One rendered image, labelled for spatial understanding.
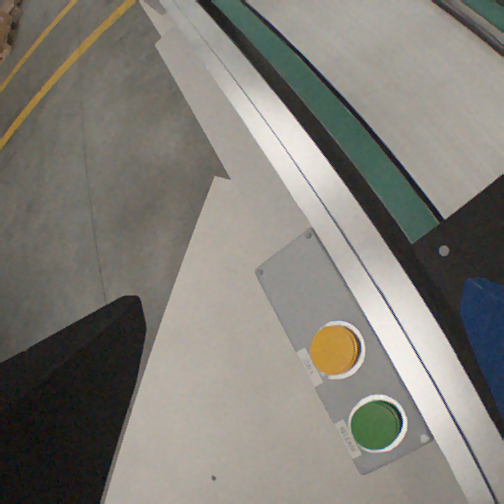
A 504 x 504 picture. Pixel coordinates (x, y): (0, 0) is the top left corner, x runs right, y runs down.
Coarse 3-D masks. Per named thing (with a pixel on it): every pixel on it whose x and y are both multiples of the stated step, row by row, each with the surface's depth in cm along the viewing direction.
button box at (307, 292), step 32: (288, 256) 37; (320, 256) 35; (288, 288) 36; (320, 288) 35; (288, 320) 35; (320, 320) 34; (352, 320) 32; (384, 352) 31; (320, 384) 33; (352, 384) 31; (384, 384) 30; (416, 416) 28; (352, 448) 30; (416, 448) 28
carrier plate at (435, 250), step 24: (480, 192) 28; (456, 216) 29; (480, 216) 28; (432, 240) 29; (456, 240) 28; (480, 240) 27; (432, 264) 29; (456, 264) 28; (480, 264) 27; (456, 288) 28; (456, 312) 27
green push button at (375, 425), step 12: (360, 408) 30; (372, 408) 29; (384, 408) 28; (360, 420) 29; (372, 420) 29; (384, 420) 28; (396, 420) 28; (360, 432) 29; (372, 432) 28; (384, 432) 28; (396, 432) 28; (360, 444) 29; (372, 444) 28; (384, 444) 28
